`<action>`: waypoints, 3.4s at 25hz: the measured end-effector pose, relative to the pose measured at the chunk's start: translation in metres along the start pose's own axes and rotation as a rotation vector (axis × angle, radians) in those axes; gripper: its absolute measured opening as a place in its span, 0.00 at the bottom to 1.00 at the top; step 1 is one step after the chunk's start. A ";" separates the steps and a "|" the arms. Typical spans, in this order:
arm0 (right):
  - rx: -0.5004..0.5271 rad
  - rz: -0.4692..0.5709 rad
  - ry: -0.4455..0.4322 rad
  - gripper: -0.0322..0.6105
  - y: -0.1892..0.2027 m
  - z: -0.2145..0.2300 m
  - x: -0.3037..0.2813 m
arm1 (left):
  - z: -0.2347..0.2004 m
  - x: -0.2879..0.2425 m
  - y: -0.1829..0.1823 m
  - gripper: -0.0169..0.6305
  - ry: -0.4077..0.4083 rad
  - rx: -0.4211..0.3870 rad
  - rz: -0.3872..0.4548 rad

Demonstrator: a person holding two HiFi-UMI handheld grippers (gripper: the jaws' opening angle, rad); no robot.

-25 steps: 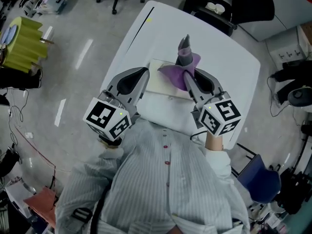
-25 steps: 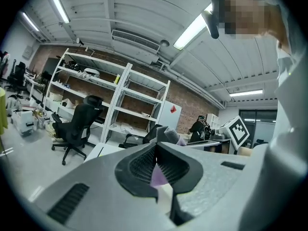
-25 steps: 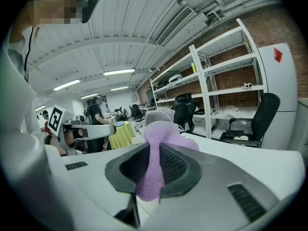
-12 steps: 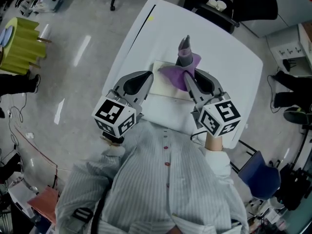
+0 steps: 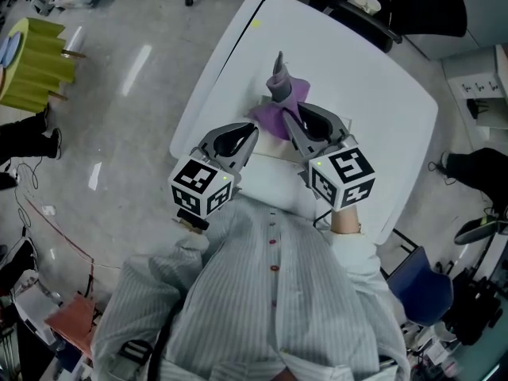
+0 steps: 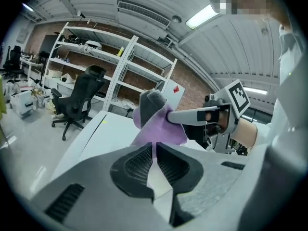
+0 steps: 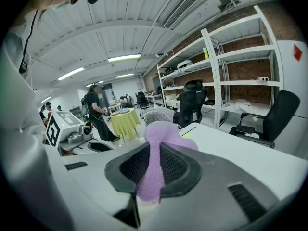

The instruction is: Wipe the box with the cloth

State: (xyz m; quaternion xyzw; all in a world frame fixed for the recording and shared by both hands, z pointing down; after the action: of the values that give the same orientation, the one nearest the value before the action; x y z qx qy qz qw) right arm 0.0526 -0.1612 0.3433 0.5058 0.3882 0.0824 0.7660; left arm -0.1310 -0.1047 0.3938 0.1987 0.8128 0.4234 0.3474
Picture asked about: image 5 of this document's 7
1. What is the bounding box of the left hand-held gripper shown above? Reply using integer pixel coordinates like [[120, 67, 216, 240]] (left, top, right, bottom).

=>
[[167, 121, 260, 233]]

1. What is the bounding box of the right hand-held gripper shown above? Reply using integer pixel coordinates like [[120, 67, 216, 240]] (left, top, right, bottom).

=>
[[281, 102, 377, 213]]

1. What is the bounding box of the black padded chair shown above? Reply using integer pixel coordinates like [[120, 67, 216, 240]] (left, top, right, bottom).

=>
[[309, 0, 468, 53]]

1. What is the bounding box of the purple and grey sock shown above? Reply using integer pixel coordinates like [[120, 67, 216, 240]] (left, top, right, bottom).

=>
[[248, 50, 311, 140]]

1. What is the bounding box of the person's left forearm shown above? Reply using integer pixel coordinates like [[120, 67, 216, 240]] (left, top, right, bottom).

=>
[[150, 216, 211, 277]]

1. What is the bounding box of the black strap buckle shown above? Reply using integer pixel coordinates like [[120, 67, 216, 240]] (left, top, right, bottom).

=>
[[121, 339, 154, 367]]

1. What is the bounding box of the blue chair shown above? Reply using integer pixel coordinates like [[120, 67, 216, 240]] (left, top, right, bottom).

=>
[[380, 228, 456, 329]]

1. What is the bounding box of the person's striped white shirt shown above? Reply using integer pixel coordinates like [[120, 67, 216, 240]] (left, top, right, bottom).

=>
[[90, 194, 408, 381]]

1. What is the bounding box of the white table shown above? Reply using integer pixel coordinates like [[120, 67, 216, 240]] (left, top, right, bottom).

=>
[[169, 0, 440, 245]]

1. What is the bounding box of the red floor cable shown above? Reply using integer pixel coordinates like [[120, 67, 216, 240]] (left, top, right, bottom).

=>
[[23, 196, 96, 293]]

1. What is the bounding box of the white drawer unit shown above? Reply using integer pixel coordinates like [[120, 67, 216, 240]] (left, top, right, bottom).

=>
[[442, 44, 508, 142]]

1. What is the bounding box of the blue plate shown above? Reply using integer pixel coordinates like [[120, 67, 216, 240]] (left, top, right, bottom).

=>
[[0, 32, 21, 69]]

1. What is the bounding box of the black shoulder strap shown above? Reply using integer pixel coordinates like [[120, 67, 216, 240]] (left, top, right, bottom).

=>
[[152, 303, 179, 381]]

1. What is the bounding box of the person's right forearm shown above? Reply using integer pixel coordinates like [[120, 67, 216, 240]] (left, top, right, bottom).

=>
[[329, 204, 388, 289]]

